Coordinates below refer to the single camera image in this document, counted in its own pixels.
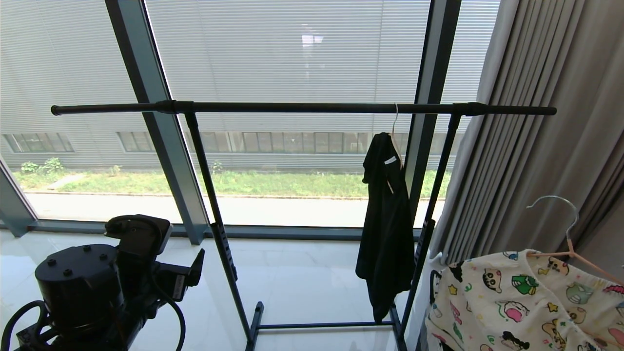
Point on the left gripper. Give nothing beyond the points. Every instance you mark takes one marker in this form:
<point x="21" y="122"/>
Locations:
<point x="178" y="285"/>

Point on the black garment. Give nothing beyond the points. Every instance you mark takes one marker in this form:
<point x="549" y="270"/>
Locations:
<point x="385" y="243"/>

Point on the pink clothes hanger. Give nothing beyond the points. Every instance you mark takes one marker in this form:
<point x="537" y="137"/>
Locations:
<point x="396" y="141"/>
<point x="570" y="246"/>

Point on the cream printed garment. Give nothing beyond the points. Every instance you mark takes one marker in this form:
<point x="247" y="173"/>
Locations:
<point x="512" y="312"/>

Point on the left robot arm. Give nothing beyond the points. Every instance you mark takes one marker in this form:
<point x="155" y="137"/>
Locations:
<point x="78" y="287"/>

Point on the black clothes rack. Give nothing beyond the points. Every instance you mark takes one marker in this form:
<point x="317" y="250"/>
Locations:
<point x="292" y="107"/>

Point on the white laundry basket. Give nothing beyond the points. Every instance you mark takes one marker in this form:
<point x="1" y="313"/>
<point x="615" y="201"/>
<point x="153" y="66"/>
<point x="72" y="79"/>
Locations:
<point x="438" y="258"/>

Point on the window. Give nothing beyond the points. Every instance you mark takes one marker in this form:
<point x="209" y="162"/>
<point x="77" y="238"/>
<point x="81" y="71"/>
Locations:
<point x="146" y="73"/>

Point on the beige curtain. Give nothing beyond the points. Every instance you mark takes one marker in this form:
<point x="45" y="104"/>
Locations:
<point x="551" y="97"/>

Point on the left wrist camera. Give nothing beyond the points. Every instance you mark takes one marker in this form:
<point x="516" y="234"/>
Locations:
<point x="141" y="234"/>

